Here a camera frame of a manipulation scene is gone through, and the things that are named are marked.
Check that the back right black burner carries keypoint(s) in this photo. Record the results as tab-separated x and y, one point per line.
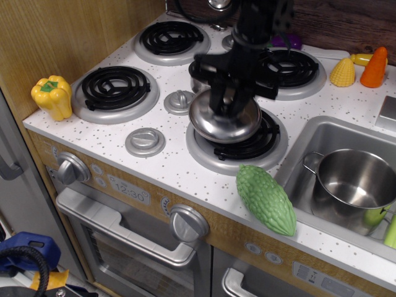
286	69

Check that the blue clamp tool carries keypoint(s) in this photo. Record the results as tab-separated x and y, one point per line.
29	251

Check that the left silver oven dial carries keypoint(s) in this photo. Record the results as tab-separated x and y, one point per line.
71	169

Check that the orange carrot toy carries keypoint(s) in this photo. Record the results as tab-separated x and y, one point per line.
374	72

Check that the green bitter melon toy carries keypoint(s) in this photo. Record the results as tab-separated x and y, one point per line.
266	199

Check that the large steel pot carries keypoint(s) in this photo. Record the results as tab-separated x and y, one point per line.
353	188

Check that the silver oven door handle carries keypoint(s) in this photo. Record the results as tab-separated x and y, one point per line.
108	221

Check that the grey sink basin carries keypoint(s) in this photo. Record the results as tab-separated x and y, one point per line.
325	134

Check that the oven clock display panel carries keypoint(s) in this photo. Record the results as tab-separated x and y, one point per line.
129	189

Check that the silver stovetop knob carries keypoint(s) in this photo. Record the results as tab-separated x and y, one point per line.
227	42
178	102
145	142

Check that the yellow bell pepper toy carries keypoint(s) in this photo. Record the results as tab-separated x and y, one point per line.
53	95

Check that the lower silver stovetop knob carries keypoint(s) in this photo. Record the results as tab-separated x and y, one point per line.
145	142

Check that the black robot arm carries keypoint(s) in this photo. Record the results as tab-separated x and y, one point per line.
258	21

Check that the right silver oven dial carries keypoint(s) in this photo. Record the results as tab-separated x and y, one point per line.
186	224

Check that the front left black burner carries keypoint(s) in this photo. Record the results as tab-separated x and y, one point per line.
115	87

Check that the upper silver stovetop knob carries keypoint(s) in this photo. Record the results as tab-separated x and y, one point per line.
178	102

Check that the back left black burner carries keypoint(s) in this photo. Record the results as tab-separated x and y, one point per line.
171	37

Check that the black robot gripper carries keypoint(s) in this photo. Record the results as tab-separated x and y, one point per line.
237	69

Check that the back silver stovetop knob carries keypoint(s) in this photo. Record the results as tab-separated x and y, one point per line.
227	42

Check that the yellow corn toy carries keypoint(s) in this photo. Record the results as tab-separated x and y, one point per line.
343	74

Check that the purple eggplant toy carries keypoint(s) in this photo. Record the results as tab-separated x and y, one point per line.
288	39

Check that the silver oven dial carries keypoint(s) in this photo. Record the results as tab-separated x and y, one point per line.
71	169
186	224

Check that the small steel pan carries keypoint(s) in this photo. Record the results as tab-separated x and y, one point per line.
198	85

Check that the yellow orange toy vegetable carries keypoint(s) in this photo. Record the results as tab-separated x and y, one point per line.
361	59

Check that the silver faucet base block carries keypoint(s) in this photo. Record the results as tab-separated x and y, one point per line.
387	116

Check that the lower right door handle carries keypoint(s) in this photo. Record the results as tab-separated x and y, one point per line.
236	283

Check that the shiny steel pot lid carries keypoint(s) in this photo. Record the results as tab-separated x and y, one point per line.
222	128

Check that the grey fridge door handle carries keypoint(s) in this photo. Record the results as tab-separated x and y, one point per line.
10	151

